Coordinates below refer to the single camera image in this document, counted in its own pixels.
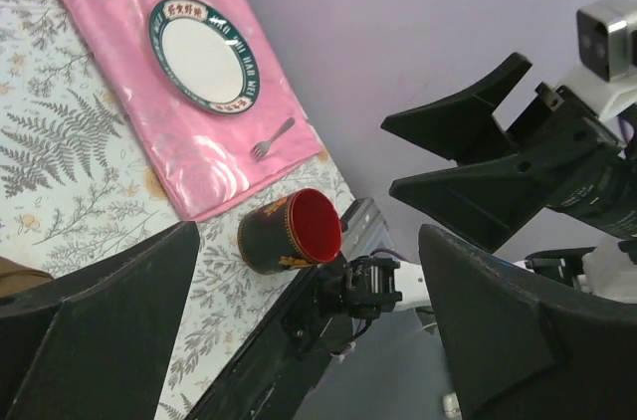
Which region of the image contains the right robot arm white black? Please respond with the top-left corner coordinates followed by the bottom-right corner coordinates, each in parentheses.
top-left (283, 53), bottom-right (636, 358)

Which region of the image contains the black base bar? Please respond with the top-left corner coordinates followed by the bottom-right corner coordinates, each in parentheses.
top-left (186, 257), bottom-right (354, 419)

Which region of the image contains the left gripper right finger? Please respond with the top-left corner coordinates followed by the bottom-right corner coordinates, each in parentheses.
top-left (419, 225), bottom-right (636, 419)

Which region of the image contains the pink satin cloth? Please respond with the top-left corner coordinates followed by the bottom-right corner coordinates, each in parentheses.
top-left (62, 0), bottom-right (321, 221)

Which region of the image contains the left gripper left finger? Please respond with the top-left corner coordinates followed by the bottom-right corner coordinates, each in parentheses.
top-left (1, 222), bottom-right (200, 419)

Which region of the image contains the white plate dark rim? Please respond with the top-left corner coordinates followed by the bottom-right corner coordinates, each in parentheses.
top-left (148, 0), bottom-right (261, 115)

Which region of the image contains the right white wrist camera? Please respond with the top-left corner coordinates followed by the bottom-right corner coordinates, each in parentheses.
top-left (576, 0), bottom-right (636, 120)

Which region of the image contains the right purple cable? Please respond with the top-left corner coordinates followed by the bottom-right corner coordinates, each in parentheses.
top-left (347, 118), bottom-right (637, 336)

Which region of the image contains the floral tablecloth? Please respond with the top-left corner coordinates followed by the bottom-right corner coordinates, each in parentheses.
top-left (1, 0), bottom-right (353, 419)

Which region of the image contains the aluminium frame rail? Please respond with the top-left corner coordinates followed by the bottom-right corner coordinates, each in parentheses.
top-left (340, 197), bottom-right (395, 261)

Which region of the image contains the brown cloth napkin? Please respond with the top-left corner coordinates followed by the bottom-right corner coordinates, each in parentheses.
top-left (0, 257), bottom-right (54, 297)

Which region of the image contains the silver fork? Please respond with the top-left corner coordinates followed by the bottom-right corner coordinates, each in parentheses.
top-left (250, 117), bottom-right (295, 160)

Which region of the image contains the red interior dark mug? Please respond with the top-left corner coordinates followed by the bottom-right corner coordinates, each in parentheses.
top-left (237, 188), bottom-right (342, 275)

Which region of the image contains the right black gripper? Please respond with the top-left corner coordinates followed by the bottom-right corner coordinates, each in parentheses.
top-left (381, 53), bottom-right (636, 253)

